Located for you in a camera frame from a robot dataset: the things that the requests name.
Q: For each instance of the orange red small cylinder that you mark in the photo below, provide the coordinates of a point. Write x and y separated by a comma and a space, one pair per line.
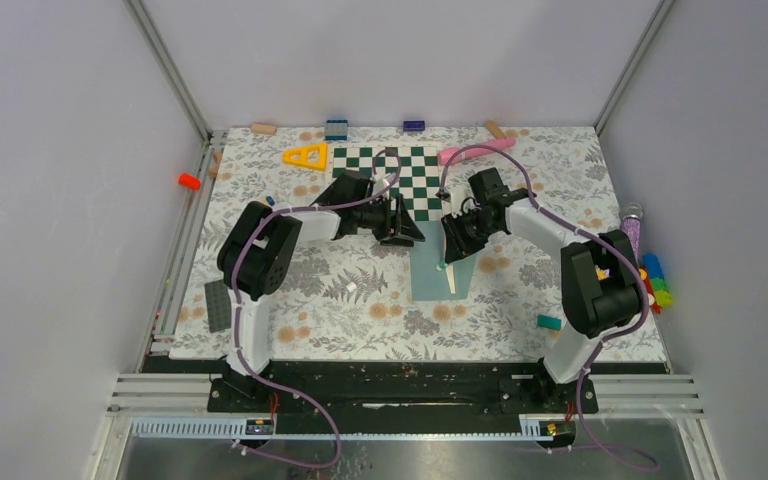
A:
189, 181

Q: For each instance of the grey lego baseplate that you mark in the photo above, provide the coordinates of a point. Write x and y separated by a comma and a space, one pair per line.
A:
218, 306

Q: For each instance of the left wooden cylinder peg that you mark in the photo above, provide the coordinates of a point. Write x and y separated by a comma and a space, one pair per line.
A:
263, 129

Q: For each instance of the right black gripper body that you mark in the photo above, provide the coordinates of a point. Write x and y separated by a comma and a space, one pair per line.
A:
469, 228

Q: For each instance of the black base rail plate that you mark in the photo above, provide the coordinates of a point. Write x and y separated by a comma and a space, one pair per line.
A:
377, 398

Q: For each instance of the purple lego brick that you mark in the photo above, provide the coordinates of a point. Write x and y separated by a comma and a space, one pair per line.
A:
413, 125

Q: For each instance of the colourful block toy pile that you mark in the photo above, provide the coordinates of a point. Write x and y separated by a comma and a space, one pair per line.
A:
656, 282

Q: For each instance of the grey-blue envelope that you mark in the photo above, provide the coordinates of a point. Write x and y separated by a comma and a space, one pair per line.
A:
429, 284

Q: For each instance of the purple glitter microphone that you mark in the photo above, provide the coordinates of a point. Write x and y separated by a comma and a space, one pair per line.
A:
631, 216

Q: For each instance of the floral patterned table mat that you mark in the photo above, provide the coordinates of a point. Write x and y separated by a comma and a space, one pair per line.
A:
315, 317

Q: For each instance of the yellow triangle toy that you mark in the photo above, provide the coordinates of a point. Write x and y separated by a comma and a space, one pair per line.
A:
313, 157

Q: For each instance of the wooden cylinder peg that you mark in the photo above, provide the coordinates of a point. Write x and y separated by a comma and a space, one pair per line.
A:
492, 127
263, 129

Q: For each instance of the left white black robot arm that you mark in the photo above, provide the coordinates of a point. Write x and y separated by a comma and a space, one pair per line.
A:
255, 257

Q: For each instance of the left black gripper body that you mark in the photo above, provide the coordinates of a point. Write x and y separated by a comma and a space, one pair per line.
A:
378, 218

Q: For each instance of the right wooden cylinder peg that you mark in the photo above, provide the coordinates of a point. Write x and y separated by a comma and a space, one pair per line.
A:
492, 127

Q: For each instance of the green white chessboard mat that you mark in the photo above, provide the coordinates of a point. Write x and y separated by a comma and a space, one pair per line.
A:
419, 179

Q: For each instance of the pink toy microphone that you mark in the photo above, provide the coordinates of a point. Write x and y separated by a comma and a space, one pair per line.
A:
453, 155

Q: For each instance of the teal small block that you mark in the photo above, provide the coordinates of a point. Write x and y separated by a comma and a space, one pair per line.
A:
549, 322

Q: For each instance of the blue grey lego brick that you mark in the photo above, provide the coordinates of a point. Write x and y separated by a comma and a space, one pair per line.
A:
336, 130

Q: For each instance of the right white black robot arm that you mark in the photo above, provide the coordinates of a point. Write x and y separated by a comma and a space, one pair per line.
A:
601, 289

